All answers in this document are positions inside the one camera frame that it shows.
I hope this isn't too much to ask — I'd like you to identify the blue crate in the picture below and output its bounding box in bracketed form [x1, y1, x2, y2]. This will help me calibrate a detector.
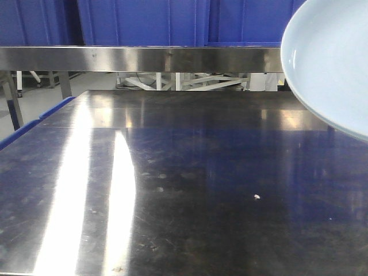
[1, 1, 83, 46]
[78, 1, 210, 47]
[207, 0, 293, 47]

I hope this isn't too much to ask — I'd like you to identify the light blue plate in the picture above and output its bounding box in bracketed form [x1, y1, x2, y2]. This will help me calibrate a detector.
[280, 0, 368, 136]
[292, 87, 367, 142]

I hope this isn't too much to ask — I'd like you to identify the blue crate upper right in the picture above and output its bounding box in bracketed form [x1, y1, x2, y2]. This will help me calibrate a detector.
[207, 0, 293, 47]

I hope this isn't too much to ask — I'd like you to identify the white frame table background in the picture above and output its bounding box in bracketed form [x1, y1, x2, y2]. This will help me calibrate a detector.
[116, 72, 250, 91]

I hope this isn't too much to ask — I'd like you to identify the blue crate upper left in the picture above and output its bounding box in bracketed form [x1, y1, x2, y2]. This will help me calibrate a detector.
[1, 1, 83, 46]

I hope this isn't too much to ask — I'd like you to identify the blue crate upper middle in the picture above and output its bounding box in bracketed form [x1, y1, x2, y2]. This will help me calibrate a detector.
[78, 1, 210, 47]

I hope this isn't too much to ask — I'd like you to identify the stainless steel shelf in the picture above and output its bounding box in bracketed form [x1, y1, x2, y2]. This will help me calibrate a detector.
[0, 45, 284, 132]

